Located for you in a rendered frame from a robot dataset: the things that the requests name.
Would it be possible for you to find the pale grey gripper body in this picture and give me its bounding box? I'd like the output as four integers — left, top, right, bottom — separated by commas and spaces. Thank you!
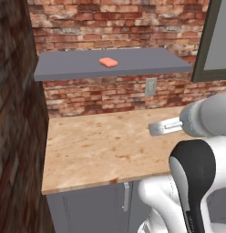
148, 117, 184, 137

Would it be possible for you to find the grey cupboard door handle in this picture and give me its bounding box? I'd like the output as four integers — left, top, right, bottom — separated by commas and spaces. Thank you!
121, 181, 130, 213

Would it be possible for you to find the grey wall outlet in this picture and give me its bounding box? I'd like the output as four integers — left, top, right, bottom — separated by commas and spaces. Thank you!
144, 77, 159, 97

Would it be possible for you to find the pink bar soap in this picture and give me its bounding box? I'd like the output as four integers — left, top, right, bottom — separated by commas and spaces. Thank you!
98, 56, 119, 69

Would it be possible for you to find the grey base cupboard door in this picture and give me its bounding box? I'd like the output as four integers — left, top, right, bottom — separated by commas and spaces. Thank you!
128, 179, 155, 233
46, 181, 133, 233

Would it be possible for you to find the grey cabinet shelf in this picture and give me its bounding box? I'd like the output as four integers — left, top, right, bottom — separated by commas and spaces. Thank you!
33, 46, 193, 82

